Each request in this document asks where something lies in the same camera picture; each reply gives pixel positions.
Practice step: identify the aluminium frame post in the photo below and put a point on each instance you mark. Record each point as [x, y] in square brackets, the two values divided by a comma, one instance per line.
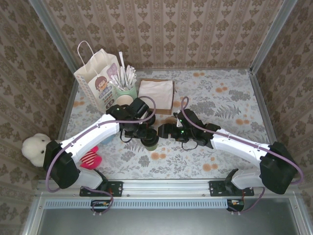
[57, 36]
[272, 36]

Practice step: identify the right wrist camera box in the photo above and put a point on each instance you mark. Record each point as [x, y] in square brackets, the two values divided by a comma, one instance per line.
[177, 122]

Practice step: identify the white teddy bear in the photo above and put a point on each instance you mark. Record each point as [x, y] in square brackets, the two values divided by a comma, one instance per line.
[33, 149]

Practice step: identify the brown cardboard napkin tray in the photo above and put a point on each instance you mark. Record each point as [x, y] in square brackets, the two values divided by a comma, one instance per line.
[166, 111]

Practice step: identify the stack of green paper cups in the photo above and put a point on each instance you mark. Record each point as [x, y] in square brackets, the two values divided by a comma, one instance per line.
[123, 101]

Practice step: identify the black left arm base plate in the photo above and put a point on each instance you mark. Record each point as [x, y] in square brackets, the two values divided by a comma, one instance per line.
[115, 188]

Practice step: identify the white paper napkin stack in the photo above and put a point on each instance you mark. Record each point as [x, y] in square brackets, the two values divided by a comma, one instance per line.
[156, 94]

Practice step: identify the aluminium table edge rail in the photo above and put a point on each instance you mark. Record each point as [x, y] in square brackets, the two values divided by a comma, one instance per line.
[195, 70]
[71, 98]
[265, 110]

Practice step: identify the aluminium mounting rail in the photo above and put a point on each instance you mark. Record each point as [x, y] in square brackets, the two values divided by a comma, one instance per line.
[166, 187]

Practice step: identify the plush doll with glasses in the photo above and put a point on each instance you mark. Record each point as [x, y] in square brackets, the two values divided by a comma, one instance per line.
[90, 159]

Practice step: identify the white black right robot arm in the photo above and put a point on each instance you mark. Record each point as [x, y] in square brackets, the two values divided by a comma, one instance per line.
[239, 147]

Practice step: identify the white printed paper bag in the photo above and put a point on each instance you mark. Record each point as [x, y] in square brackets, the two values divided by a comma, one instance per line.
[102, 90]

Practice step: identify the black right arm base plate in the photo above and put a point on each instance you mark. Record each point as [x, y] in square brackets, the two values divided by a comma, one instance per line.
[217, 189]

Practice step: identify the long white paper-wrapped straw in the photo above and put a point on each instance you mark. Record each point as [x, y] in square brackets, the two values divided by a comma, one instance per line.
[121, 68]

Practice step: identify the mint green straw holder cup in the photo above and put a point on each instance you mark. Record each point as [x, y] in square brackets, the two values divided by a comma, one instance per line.
[130, 91]

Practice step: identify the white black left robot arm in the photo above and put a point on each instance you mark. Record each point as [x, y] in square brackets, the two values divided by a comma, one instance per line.
[93, 134]

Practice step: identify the green coffee cup black lid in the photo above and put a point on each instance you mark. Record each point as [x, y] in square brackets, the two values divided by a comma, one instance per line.
[151, 146]

